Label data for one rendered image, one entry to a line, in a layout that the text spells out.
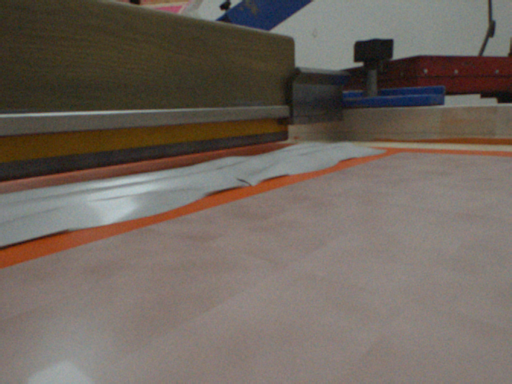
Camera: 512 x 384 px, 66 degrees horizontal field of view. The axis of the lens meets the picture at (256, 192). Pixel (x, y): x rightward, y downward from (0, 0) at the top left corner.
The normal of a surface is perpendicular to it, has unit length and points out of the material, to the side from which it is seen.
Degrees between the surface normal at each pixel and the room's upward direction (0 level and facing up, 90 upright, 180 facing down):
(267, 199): 0
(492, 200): 0
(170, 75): 90
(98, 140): 90
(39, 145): 90
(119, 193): 31
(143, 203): 43
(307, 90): 90
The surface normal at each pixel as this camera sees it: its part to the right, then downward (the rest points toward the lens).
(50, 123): 0.77, 0.11
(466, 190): -0.04, -0.98
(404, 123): -0.64, 0.18
